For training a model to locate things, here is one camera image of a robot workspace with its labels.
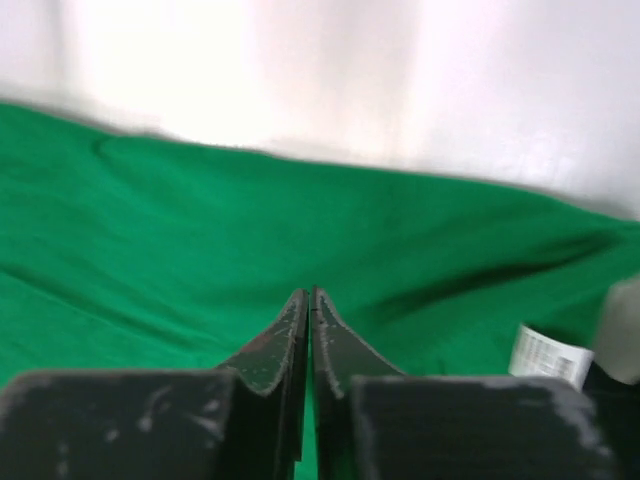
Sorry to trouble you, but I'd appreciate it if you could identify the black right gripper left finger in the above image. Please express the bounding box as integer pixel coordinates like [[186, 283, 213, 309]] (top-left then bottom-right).
[[1, 289, 308, 479]]

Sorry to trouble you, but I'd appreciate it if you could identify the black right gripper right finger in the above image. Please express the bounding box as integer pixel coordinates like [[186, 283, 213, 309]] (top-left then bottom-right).
[[310, 288, 620, 479]]

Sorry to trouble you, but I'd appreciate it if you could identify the green t shirt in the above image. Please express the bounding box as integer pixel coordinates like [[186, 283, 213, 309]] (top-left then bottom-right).
[[0, 99, 640, 480]]

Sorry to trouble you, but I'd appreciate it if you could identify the black t shirt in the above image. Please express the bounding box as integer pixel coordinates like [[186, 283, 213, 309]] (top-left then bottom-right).
[[583, 363, 640, 480]]

